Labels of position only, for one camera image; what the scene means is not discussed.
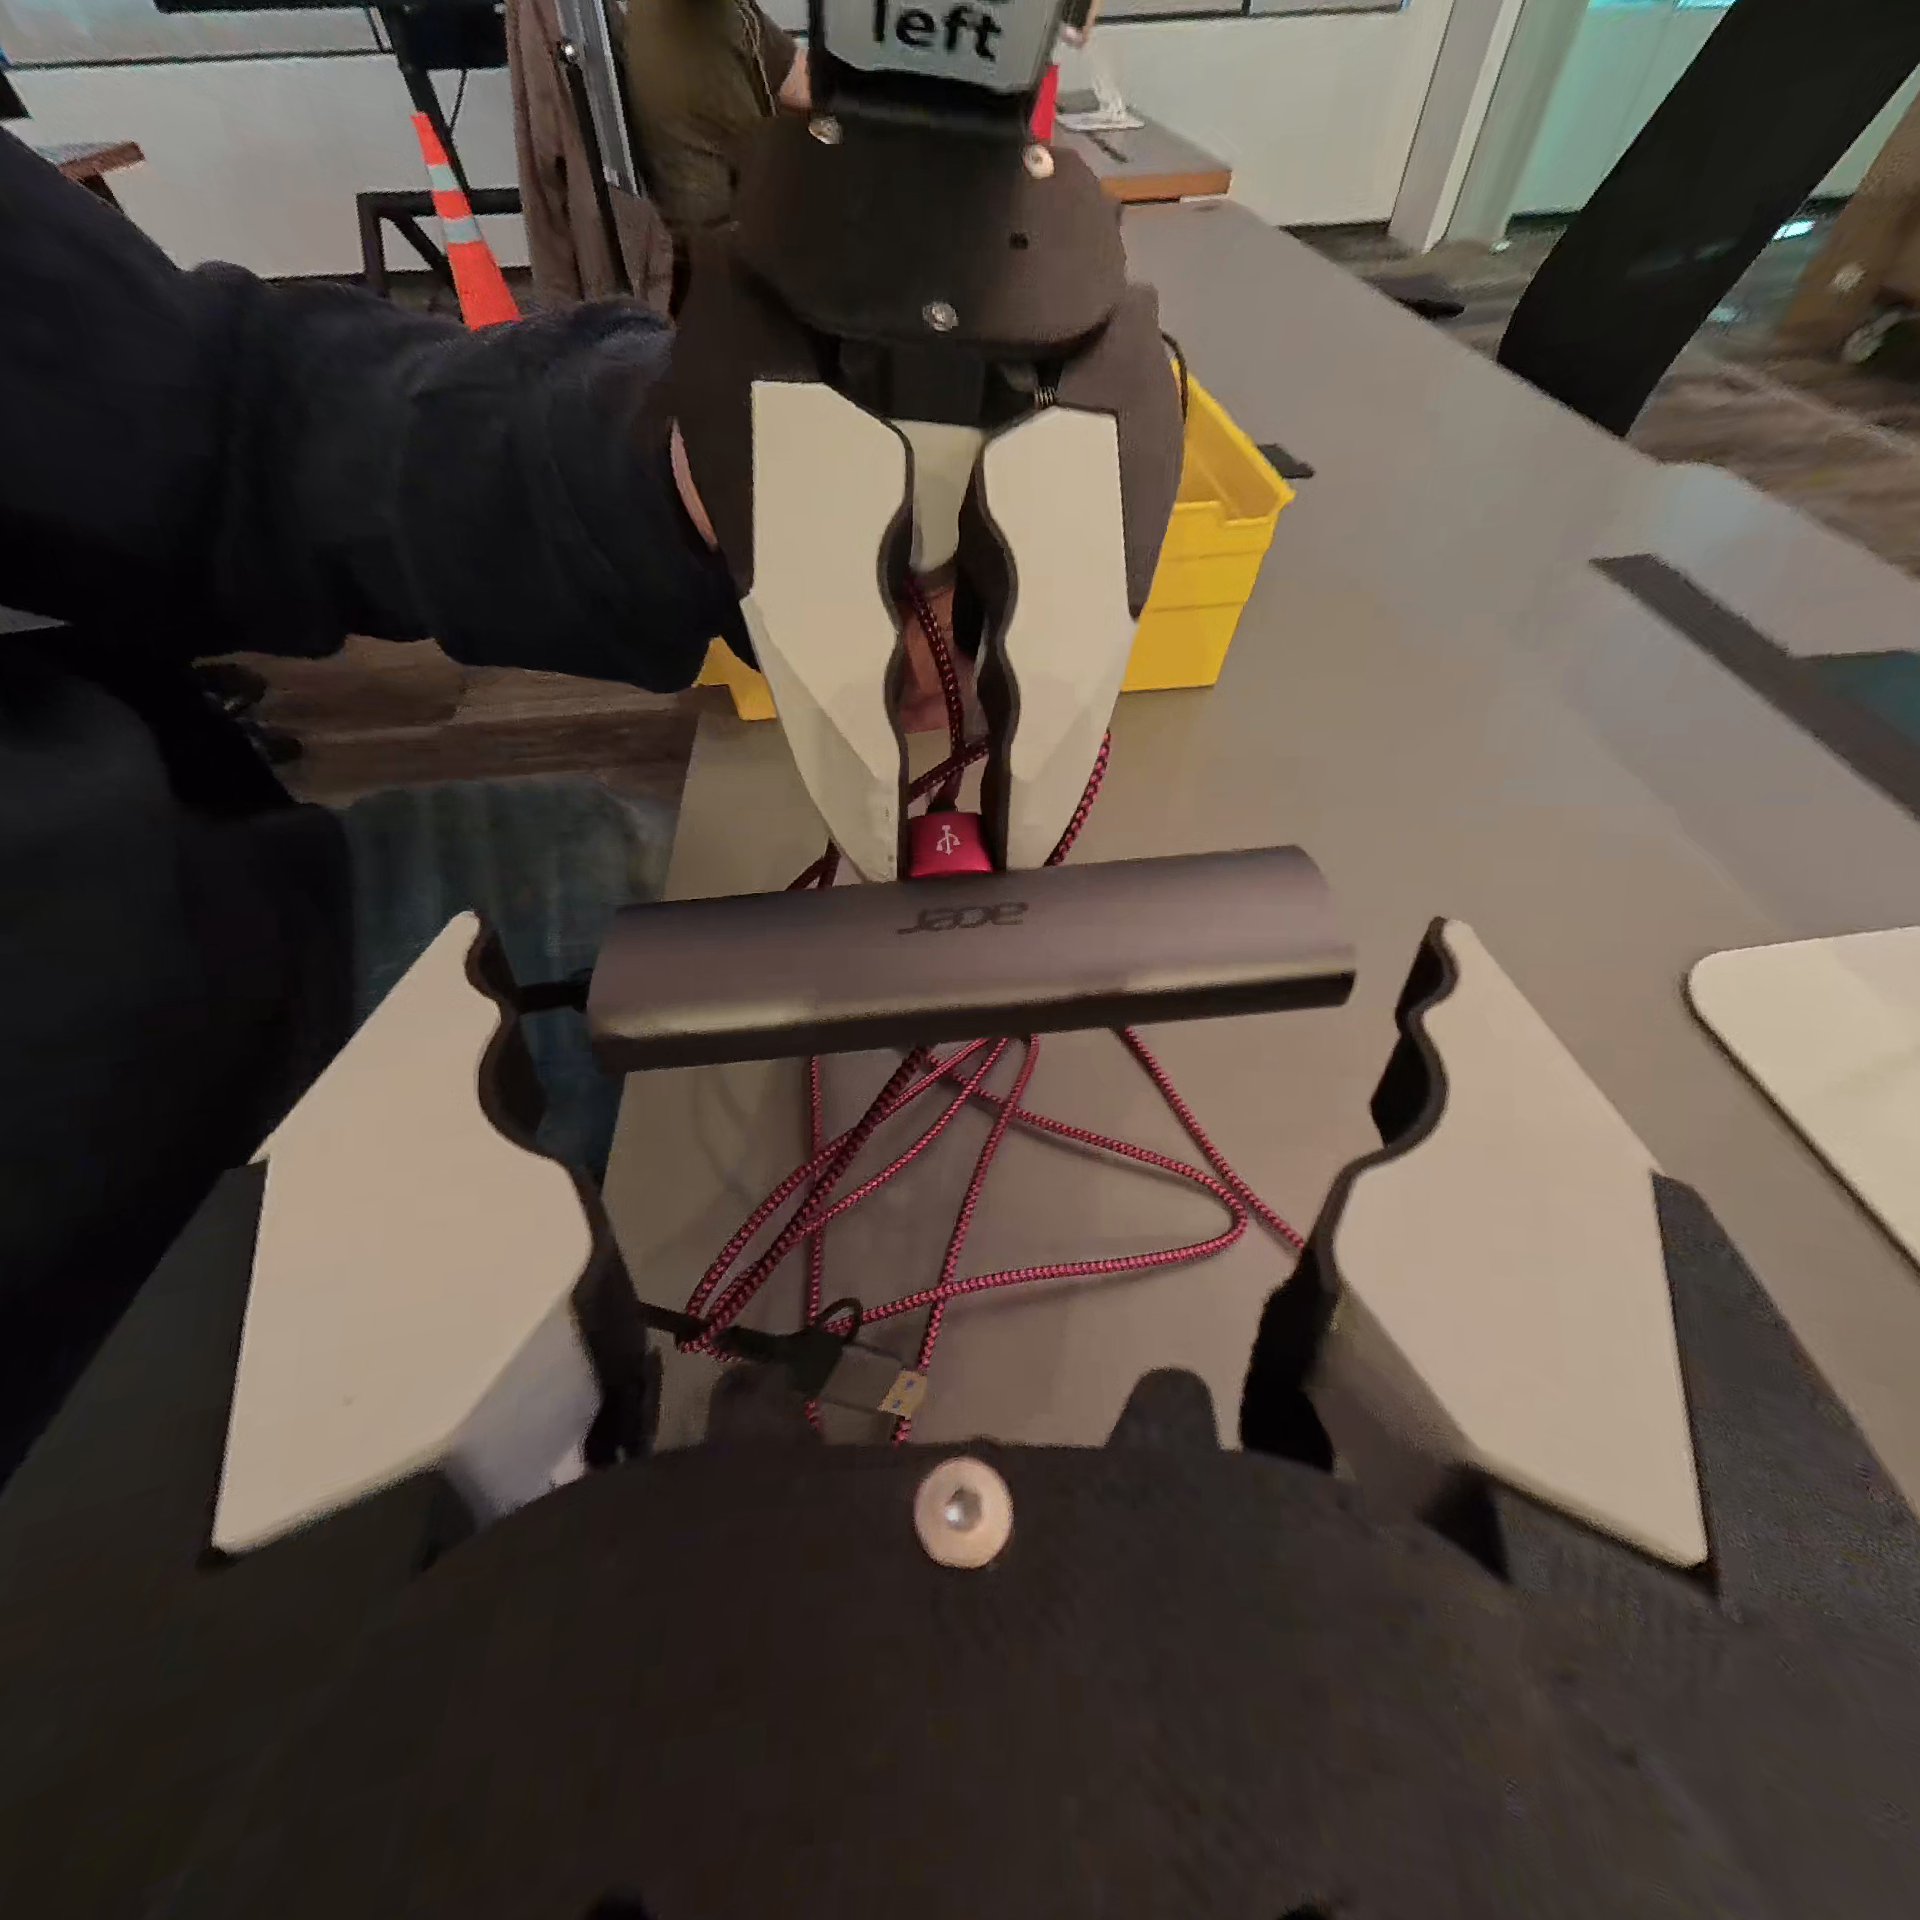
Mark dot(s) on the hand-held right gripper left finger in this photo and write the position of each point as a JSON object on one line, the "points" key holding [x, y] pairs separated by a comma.
{"points": [[406, 1291]]}

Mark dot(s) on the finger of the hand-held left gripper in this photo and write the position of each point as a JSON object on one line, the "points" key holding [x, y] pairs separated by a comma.
{"points": [[1065, 572], [816, 572]]}

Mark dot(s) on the orange cone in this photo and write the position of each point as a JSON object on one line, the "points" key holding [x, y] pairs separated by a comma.
{"points": [[466, 226]]}

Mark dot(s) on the wooden desk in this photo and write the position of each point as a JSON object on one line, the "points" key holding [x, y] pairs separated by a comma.
{"points": [[1154, 155]]}

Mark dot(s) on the person's legs in jeans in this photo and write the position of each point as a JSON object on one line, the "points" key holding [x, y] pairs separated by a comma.
{"points": [[496, 930]]}

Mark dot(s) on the yellow plastic bin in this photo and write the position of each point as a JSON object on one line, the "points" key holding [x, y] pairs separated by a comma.
{"points": [[1217, 555]]}

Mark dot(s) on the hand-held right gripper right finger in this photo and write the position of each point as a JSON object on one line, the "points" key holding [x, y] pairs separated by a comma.
{"points": [[1516, 1291]]}

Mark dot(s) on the small black table strip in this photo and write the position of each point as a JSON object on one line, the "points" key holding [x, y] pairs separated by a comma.
{"points": [[1287, 462]]}

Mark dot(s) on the person's left hand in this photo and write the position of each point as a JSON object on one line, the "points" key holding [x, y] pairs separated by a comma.
{"points": [[699, 505]]}

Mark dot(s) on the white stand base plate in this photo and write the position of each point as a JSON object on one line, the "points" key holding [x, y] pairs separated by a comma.
{"points": [[1831, 1065]]}

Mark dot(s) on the person's left forearm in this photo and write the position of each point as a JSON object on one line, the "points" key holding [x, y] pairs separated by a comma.
{"points": [[332, 420]]}

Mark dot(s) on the black office chair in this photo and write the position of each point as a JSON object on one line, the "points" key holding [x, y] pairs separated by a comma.
{"points": [[1710, 211]]}

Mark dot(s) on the grey usb hub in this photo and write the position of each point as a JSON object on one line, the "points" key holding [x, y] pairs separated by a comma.
{"points": [[960, 960]]}

